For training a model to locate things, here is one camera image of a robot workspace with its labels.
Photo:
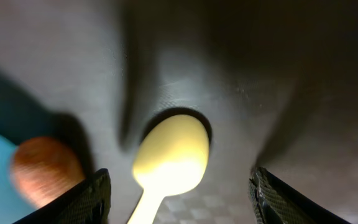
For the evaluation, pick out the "pale yellow spoon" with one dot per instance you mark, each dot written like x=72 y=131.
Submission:
x=171 y=160

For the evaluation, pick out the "dark brown serving tray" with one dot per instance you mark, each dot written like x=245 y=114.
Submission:
x=276 y=82

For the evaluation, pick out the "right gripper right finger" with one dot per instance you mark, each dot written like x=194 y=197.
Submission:
x=275 y=202

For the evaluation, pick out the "orange carrot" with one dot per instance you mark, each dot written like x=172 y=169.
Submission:
x=43 y=168

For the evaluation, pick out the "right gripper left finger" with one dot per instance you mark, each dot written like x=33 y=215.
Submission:
x=88 y=202

